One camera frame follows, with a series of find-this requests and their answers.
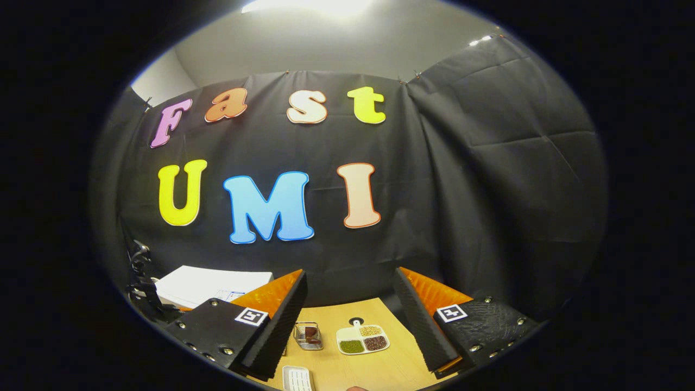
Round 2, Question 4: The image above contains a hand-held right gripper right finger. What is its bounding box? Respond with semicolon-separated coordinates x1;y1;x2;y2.
394;266;539;380

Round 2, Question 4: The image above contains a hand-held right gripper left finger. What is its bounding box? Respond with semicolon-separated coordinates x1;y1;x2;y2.
163;269;308;381

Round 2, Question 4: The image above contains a white microwave oven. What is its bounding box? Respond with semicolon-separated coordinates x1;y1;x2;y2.
155;265;275;310

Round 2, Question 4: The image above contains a white rectangular tray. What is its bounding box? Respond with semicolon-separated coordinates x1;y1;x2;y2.
282;365;315;391

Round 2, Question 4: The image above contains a white divided dish with beans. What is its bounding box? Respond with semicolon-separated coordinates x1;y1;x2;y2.
336;319;390;356

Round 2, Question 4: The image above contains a black backdrop cloth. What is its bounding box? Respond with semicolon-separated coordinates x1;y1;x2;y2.
90;35;609;326

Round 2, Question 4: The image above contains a long ceiling light panel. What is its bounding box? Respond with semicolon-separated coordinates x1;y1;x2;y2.
242;0;375;16

